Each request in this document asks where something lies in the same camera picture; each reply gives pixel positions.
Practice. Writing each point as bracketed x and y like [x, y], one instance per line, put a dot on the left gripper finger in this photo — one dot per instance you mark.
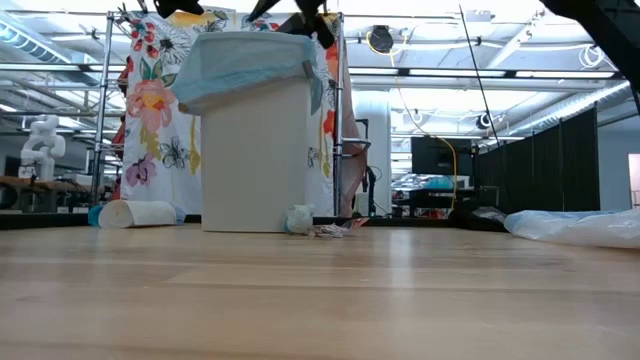
[180, 6]

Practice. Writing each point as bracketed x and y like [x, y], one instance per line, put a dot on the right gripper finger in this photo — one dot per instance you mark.
[310, 20]
[262, 9]

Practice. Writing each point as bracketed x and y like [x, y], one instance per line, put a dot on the light blue trash bag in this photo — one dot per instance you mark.
[235, 65]

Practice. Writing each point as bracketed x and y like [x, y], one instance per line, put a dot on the white plastic trash bin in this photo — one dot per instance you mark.
[255, 165]

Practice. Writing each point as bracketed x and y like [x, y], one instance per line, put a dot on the small white paper ball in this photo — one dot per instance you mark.
[300, 219]

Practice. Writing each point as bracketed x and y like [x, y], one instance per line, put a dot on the white bag with blue hem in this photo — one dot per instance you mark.
[575, 227]

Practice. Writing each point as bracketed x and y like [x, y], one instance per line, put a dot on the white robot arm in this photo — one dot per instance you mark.
[42, 147]

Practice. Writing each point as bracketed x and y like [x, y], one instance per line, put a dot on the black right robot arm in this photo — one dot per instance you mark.
[600, 30]

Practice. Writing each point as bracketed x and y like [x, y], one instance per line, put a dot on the blue trash bag roll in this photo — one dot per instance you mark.
[95, 215]

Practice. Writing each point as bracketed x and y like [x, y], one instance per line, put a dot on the black round lamp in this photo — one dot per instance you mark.
[381, 40]

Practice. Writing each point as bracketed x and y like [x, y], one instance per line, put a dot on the floral print curtain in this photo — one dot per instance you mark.
[160, 125]

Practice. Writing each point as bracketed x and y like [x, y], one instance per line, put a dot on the black monitor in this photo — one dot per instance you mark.
[440, 156]

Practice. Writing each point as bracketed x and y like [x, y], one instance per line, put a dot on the wooden workbench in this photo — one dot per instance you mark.
[35, 192]

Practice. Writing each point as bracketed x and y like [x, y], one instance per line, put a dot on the black metal table frame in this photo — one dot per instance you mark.
[40, 221]

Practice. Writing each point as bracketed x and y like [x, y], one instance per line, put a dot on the black partition wall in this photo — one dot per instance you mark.
[545, 170]

